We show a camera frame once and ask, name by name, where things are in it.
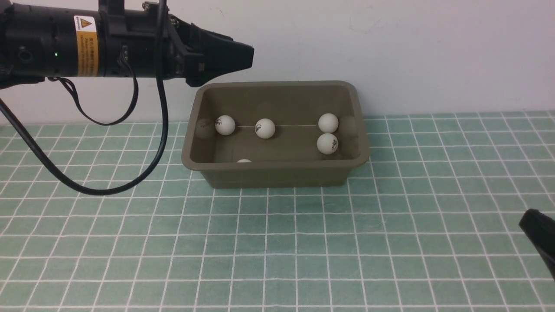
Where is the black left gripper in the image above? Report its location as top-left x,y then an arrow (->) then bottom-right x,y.
1,0 -> 254,87

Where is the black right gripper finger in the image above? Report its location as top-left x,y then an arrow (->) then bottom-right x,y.
519,208 -> 555,278

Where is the olive plastic storage bin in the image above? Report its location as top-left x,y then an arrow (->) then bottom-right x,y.
182,80 -> 370,189

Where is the green checked tablecloth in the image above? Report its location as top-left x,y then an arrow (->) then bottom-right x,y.
0,111 -> 555,312

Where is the black left camera cable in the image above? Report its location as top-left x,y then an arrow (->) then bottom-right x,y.
0,0 -> 170,196

